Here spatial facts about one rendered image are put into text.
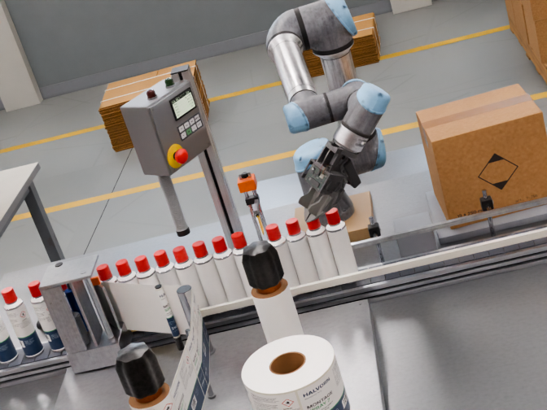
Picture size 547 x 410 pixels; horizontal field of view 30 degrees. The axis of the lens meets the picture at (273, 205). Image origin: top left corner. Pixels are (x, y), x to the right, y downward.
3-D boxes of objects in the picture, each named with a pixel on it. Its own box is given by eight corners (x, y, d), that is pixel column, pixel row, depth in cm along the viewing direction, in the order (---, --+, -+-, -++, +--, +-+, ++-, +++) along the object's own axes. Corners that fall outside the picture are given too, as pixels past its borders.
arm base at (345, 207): (306, 233, 299) (297, 203, 295) (304, 210, 313) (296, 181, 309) (356, 220, 297) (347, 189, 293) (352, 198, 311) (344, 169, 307)
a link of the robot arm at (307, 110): (251, 13, 278) (283, 110, 240) (290, 1, 277) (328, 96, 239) (262, 49, 285) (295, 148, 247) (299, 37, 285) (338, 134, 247)
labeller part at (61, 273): (39, 290, 250) (37, 287, 250) (49, 268, 260) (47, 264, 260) (91, 277, 248) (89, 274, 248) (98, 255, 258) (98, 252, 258)
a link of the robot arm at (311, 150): (299, 184, 307) (286, 144, 301) (342, 171, 306) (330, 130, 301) (304, 200, 296) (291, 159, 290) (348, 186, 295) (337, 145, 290)
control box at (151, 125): (143, 175, 258) (118, 106, 250) (185, 145, 269) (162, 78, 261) (172, 176, 252) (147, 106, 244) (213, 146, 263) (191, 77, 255)
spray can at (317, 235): (323, 290, 264) (303, 222, 255) (319, 281, 268) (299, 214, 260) (342, 285, 264) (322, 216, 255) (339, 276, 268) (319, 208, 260)
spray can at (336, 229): (339, 285, 264) (320, 217, 255) (341, 275, 268) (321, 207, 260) (359, 282, 263) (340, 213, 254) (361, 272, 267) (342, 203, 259)
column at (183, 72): (245, 297, 282) (170, 73, 254) (245, 289, 286) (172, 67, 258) (260, 294, 282) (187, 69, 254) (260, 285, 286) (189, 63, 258)
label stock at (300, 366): (361, 388, 222) (346, 333, 216) (334, 451, 206) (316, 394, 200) (279, 387, 231) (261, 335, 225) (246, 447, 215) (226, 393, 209)
